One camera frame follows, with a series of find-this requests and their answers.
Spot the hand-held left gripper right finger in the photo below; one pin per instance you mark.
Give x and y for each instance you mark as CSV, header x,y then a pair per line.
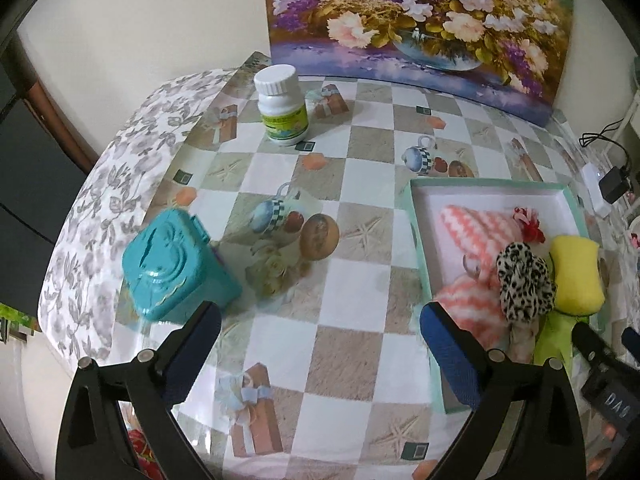
x,y
450,355

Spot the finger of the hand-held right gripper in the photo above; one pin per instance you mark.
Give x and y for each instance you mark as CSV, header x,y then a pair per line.
x,y
590,342
632,341

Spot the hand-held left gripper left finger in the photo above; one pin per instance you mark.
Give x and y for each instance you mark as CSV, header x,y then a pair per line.
x,y
195,355

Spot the lime green cloth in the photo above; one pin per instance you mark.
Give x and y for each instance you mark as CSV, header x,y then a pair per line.
x,y
552,335

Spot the yellow sponge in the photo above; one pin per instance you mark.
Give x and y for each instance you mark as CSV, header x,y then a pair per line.
x,y
575,275

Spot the leopard print scrunchie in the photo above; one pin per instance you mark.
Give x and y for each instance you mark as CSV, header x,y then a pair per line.
x,y
525,280

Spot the red white scrunchie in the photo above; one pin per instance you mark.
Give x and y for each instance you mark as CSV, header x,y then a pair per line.
x,y
532,230

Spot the pink white knitted cloth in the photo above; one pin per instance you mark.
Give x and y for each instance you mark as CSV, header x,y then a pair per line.
x,y
475,225

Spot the white box with teal rim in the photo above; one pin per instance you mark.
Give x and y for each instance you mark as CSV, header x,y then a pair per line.
x,y
435,200

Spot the teal plastic box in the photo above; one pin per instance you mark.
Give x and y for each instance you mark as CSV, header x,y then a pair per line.
x,y
170,265

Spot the small pink object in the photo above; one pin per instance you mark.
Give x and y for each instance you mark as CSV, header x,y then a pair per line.
x,y
635,240

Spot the red patterned cloth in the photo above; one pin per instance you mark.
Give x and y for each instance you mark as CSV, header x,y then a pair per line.
x,y
140,452

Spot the checkered printed tablecloth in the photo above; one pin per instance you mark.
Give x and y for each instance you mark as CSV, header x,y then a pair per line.
x,y
340,270

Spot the black power adapter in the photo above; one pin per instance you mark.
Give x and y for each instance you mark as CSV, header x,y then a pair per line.
x,y
615,185

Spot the white power strip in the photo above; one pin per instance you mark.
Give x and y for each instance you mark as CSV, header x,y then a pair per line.
x,y
592,180

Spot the grey floral table cover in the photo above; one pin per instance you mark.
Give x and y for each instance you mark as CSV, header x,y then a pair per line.
x,y
100,200

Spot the green printed paper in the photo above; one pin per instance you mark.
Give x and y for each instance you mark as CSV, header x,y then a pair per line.
x,y
15,322

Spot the dark cabinet with brown trim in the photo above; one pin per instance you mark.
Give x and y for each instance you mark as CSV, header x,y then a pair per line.
x,y
30,185

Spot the white bottle with green label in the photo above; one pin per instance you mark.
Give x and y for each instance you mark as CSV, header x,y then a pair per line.
x,y
280,105

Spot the floral painting canvas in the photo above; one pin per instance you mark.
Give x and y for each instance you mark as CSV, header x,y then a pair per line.
x,y
425,20

